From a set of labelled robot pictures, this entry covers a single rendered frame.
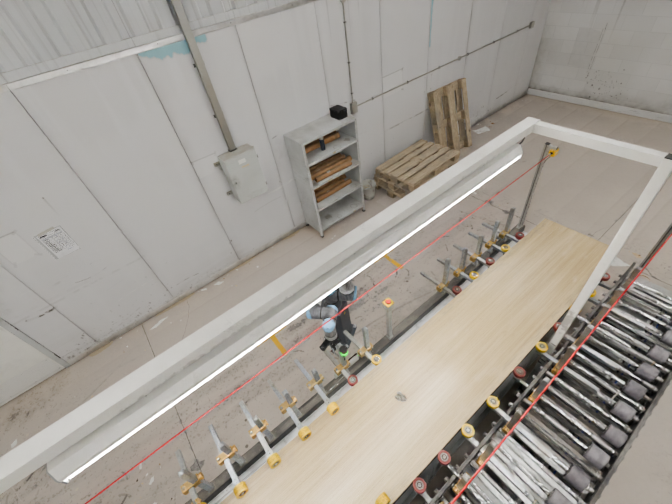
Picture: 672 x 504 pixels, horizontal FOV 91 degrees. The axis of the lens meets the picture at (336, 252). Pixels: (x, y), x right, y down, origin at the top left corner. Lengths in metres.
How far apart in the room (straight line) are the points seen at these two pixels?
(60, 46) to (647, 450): 5.83
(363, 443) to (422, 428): 0.41
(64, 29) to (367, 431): 3.86
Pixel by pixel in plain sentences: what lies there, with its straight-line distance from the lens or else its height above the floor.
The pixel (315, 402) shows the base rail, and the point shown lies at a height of 0.70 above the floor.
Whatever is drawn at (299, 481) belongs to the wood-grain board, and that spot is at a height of 0.90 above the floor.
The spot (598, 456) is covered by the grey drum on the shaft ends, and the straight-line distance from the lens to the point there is 2.89.
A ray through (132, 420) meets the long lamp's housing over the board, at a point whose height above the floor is 2.36.
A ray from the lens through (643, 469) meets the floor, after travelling 3.98.
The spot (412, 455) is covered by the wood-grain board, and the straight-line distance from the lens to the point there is 2.55.
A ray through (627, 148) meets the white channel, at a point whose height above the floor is 2.46.
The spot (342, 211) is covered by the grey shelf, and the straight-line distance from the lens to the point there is 5.32.
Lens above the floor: 3.38
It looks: 44 degrees down
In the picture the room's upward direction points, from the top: 11 degrees counter-clockwise
